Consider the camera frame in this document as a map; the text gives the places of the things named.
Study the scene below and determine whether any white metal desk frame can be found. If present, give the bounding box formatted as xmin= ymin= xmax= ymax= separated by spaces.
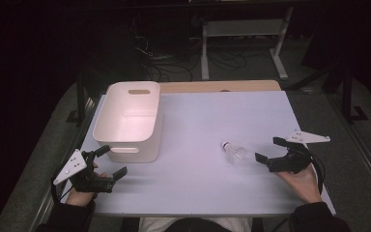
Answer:
xmin=200 ymin=6 xmax=295 ymax=82

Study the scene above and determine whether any person's left hand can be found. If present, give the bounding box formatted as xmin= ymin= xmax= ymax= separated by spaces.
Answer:
xmin=65 ymin=162 xmax=109 ymax=208

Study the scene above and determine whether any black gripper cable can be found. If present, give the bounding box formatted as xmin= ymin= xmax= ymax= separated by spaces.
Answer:
xmin=50 ymin=163 xmax=75 ymax=205
xmin=307 ymin=150 xmax=327 ymax=196

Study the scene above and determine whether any pale lavender table cover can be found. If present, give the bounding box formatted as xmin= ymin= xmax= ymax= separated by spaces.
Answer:
xmin=60 ymin=90 xmax=337 ymax=218

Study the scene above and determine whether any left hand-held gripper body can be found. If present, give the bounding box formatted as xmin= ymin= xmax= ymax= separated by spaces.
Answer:
xmin=52 ymin=148 xmax=116 ymax=194

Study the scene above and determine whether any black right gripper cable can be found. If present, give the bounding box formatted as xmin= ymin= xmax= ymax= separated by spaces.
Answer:
xmin=307 ymin=150 xmax=327 ymax=196

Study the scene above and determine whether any person's right hand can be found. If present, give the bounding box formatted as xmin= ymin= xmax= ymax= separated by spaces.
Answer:
xmin=274 ymin=162 xmax=324 ymax=205

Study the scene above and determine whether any aluminium frame rail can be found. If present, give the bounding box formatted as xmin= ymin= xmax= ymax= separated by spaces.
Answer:
xmin=326 ymin=92 xmax=371 ymax=208
xmin=28 ymin=95 xmax=101 ymax=232

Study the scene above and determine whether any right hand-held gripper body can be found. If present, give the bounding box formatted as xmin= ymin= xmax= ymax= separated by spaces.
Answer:
xmin=266 ymin=130 xmax=331 ymax=175

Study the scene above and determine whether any white plastic storage bin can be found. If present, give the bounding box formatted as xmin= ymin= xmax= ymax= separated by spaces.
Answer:
xmin=92 ymin=80 xmax=164 ymax=164

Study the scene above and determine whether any person's lap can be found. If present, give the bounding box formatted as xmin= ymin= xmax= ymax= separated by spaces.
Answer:
xmin=137 ymin=217 xmax=255 ymax=232

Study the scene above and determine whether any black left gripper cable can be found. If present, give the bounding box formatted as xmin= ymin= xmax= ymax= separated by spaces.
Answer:
xmin=50 ymin=163 xmax=75 ymax=205

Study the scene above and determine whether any black metal stand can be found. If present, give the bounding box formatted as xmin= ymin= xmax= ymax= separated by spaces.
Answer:
xmin=322 ymin=59 xmax=370 ymax=126
xmin=65 ymin=68 xmax=90 ymax=128

